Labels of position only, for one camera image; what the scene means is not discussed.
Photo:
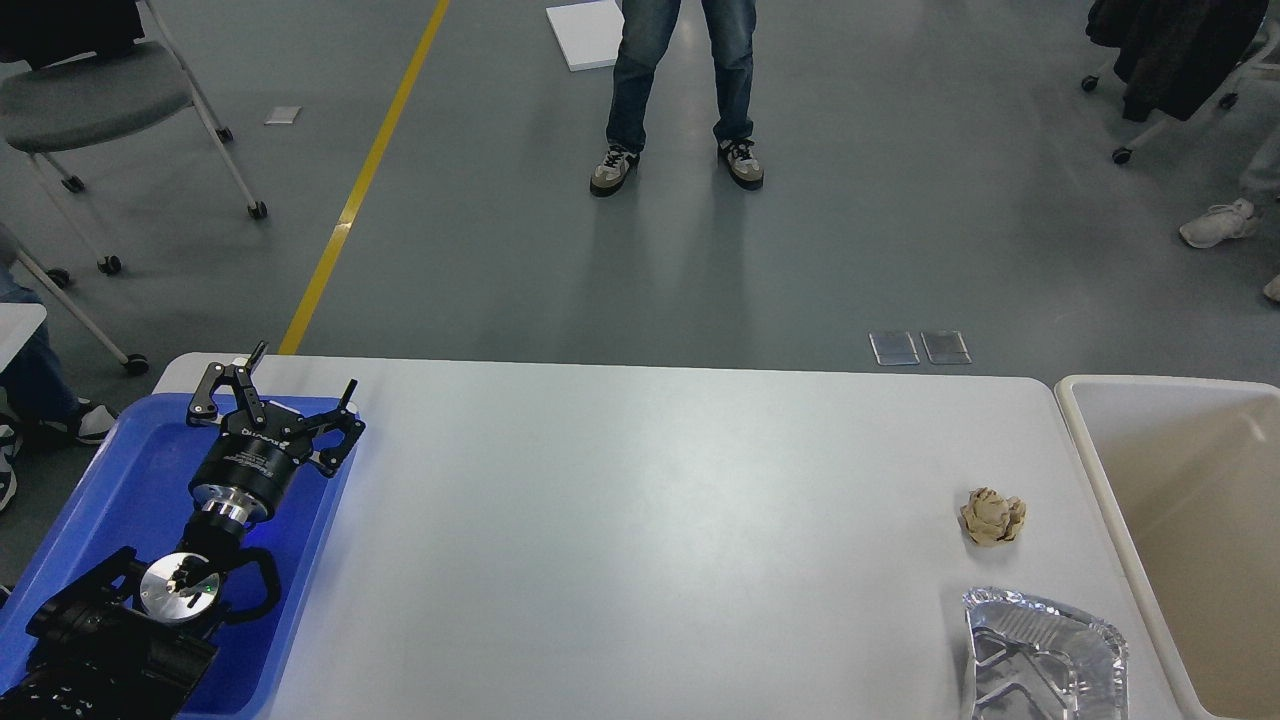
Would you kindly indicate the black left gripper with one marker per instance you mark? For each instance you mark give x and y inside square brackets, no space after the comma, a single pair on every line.
[260,448]

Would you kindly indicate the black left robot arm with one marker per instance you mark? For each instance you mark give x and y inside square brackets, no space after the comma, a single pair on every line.
[172,583]

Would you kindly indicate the blue plastic tray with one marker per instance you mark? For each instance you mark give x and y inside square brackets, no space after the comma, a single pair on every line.
[135,494]

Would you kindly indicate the seated person at left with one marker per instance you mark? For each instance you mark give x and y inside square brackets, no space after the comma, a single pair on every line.
[36,389]

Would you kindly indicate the small paper on floor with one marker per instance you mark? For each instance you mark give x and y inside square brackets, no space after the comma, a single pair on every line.
[282,116]

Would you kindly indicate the grey office chair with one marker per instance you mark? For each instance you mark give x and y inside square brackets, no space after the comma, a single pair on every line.
[98,71]

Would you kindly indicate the white board on floor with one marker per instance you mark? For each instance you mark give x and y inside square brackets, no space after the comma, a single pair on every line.
[588,34]

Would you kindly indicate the person in white shirt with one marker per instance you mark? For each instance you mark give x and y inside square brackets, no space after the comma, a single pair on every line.
[647,29]

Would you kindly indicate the left floor plate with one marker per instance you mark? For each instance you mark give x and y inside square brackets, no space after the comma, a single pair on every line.
[894,348]

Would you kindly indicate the floor plate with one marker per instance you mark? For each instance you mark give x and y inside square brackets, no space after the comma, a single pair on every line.
[894,348]
[946,348]

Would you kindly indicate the right floor plate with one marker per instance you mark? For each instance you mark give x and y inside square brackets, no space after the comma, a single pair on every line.
[946,348]

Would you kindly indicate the crumpled brown paper ball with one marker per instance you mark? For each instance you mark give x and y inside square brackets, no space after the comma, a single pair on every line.
[990,519]

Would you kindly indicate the aluminium foil tray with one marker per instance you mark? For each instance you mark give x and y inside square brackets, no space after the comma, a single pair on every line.
[1035,658]

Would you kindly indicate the beige plastic bin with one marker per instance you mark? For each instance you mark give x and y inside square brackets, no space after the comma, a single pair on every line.
[1186,471]

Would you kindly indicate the chair with dark jacket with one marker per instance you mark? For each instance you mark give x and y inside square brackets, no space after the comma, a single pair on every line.
[1173,56]

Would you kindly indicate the person in grey trousers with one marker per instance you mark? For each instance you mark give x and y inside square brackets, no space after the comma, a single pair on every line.
[1255,208]

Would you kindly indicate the white chair frame left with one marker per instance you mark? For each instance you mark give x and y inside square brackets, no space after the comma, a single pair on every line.
[15,252]

